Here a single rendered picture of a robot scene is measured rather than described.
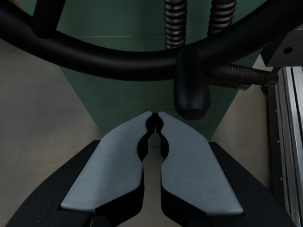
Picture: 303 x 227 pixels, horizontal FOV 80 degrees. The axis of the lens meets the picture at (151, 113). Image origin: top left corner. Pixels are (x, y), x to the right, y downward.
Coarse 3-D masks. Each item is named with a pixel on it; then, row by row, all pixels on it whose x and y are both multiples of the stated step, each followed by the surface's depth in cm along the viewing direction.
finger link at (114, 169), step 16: (128, 128) 11; (144, 128) 11; (112, 144) 9; (128, 144) 9; (144, 144) 10; (96, 160) 8; (112, 160) 8; (128, 160) 8; (80, 176) 7; (96, 176) 7; (112, 176) 7; (128, 176) 7; (80, 192) 7; (96, 192) 7; (112, 192) 7; (128, 192) 7; (64, 208) 6; (80, 208) 6; (96, 208) 6; (112, 208) 7; (128, 208) 7; (112, 224) 7
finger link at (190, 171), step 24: (168, 120) 11; (168, 144) 9; (192, 144) 9; (168, 168) 8; (192, 168) 8; (216, 168) 8; (168, 192) 7; (192, 192) 7; (216, 192) 7; (168, 216) 7; (192, 216) 6; (216, 216) 6
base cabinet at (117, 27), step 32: (32, 0) 30; (96, 0) 29; (128, 0) 29; (160, 0) 29; (192, 0) 29; (256, 0) 29; (64, 32) 34; (96, 32) 34; (128, 32) 34; (160, 32) 34; (192, 32) 34; (96, 96) 51; (128, 96) 51; (160, 96) 50; (224, 96) 50
